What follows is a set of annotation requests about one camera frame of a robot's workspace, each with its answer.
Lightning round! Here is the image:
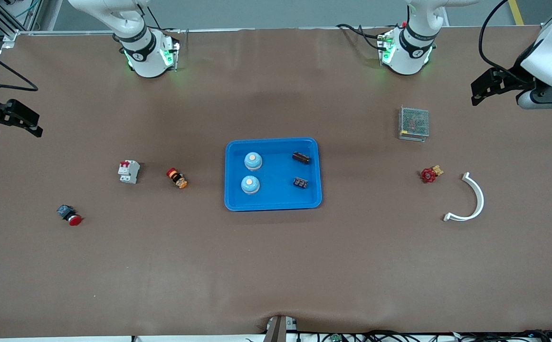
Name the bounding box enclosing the scratched blue call bell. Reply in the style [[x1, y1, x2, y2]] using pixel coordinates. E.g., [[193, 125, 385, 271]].
[[240, 175, 261, 195]]

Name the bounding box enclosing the blue plastic tray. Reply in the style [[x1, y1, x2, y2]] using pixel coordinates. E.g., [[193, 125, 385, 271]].
[[224, 137, 323, 211]]

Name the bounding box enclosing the metal mesh power supply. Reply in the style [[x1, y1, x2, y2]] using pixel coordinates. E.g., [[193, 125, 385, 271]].
[[398, 105, 430, 142]]

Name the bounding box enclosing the red mushroom push button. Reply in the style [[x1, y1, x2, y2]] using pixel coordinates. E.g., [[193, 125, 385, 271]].
[[57, 204, 83, 227]]

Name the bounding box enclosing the brass valve red handwheel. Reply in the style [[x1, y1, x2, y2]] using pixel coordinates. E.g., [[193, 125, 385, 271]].
[[421, 164, 445, 184]]

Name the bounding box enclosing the white curved pipe clamp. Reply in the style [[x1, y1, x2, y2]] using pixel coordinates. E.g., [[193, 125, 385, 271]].
[[443, 172, 485, 222]]

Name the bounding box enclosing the white circuit breaker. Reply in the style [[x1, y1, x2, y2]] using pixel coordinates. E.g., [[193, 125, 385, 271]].
[[117, 160, 141, 184]]

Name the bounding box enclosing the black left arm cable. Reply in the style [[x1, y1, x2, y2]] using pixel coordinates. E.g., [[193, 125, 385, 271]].
[[478, 0, 535, 85]]

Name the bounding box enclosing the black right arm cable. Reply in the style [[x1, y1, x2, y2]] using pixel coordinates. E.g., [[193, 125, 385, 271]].
[[0, 40, 38, 92]]

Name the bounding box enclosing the aluminium frame profile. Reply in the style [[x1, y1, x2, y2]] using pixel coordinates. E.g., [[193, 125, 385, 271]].
[[0, 0, 44, 49]]

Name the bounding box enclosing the black cable at arm base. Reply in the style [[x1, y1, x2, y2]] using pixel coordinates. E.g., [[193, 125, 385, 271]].
[[336, 23, 387, 51]]

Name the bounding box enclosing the metal table edge bracket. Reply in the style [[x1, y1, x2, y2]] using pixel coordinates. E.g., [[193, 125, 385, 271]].
[[263, 315, 298, 342]]

